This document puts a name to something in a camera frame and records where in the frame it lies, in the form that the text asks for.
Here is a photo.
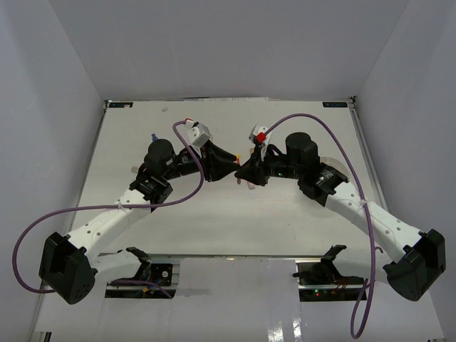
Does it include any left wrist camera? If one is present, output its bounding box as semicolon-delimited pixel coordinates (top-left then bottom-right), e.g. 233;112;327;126
185;120;212;148

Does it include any black corner label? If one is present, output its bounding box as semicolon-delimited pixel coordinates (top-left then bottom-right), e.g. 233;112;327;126
108;102;133;108
322;101;348;108

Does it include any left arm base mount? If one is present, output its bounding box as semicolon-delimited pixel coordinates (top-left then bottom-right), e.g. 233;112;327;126
105;247;177;299

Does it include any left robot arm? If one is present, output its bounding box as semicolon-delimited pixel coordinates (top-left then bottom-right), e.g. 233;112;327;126
38;139;239;304

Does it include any right black corner label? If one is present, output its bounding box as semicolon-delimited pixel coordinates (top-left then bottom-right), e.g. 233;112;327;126
322;101;348;108

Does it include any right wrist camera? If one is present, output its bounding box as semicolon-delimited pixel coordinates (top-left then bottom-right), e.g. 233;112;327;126
249;124;271;147

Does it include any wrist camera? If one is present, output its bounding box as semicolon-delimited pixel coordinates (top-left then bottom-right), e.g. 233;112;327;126
249;124;271;147
185;120;212;148

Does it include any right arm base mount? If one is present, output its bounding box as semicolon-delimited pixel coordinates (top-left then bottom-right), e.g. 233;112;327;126
292;244;364;303

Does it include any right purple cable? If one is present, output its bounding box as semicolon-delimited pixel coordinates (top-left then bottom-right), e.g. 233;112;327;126
265;113;377;338

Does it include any purple cable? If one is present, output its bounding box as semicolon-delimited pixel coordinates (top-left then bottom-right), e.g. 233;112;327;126
265;113;377;338
13;120;206;294

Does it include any white round desk organizer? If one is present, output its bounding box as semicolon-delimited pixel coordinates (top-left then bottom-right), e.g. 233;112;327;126
320;156;350;180

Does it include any left black corner label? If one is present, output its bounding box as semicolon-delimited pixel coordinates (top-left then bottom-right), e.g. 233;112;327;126
108;102;133;108

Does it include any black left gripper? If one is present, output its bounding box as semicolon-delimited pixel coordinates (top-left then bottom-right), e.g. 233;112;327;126
163;140;241;182

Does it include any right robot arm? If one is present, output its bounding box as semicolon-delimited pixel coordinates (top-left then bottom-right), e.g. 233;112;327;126
235;132;446;301

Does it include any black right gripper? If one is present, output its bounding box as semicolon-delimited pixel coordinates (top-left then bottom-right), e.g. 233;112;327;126
234;144;303;187

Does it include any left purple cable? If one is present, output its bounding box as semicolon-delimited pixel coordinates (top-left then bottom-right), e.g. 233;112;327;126
13;120;206;294

